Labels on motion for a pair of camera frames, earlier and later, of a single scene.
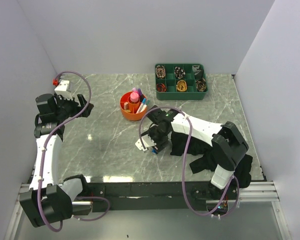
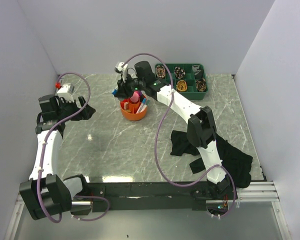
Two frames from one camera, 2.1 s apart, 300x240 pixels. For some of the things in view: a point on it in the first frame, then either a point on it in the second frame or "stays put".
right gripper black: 160,145 → 123,90
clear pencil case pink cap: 134,96 stays put
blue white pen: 143,103 stays put
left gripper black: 60,100 stays put
